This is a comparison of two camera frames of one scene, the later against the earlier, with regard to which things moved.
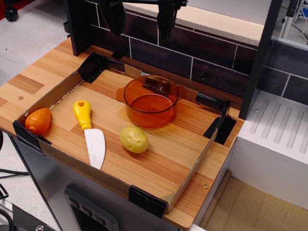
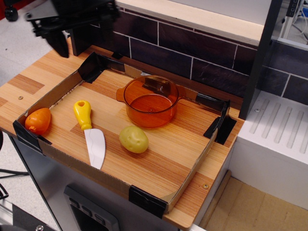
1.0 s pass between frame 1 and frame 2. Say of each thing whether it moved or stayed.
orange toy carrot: stayed
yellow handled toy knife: stayed
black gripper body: moved
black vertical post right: stayed
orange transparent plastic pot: stayed
